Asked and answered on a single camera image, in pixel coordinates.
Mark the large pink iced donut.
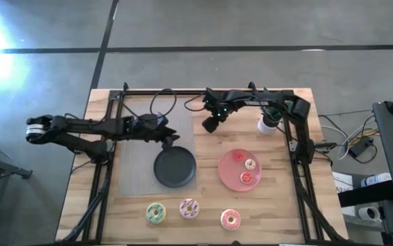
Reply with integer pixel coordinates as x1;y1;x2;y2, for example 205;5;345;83
220;208;242;231

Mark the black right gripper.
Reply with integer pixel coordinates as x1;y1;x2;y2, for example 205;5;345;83
202;87;240;134

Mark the grey table mat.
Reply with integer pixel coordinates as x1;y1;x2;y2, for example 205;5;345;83
118;97;198;197

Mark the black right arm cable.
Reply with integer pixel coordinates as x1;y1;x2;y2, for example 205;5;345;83
183;91;208;113

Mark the pink plate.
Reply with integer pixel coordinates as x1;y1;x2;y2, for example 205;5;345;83
217;148;262;193

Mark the white bottle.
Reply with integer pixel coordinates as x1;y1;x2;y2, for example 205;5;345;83
360;172;393;188

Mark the black power adapter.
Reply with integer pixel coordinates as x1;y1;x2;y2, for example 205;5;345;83
348;136;375;159

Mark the large green iced donut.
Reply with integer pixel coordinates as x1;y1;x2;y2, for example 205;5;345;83
146;202;167;225

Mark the pink white striped donut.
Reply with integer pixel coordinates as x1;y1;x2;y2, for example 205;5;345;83
179;198;200;220

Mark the white plant pot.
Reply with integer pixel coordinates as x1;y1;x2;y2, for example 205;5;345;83
257;115;281;136

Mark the black plate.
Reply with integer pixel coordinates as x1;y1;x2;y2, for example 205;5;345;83
153;146;198;189

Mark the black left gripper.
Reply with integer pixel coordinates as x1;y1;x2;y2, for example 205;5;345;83
127;112;180;150

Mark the black metal table frame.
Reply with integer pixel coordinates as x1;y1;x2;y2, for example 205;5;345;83
61;81;349;245

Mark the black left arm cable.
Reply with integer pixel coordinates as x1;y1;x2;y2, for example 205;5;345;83
113;87;178;120

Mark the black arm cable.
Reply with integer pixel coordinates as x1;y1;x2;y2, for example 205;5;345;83
183;91;208;113
113;87;178;120

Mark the black shelf bar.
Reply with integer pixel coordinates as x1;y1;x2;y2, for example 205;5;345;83
338;180;393;208

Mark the white paper sheet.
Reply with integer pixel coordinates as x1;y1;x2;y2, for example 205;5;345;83
331;170;354;194

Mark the white tape roll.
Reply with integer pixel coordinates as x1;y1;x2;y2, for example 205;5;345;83
357;206;381;222

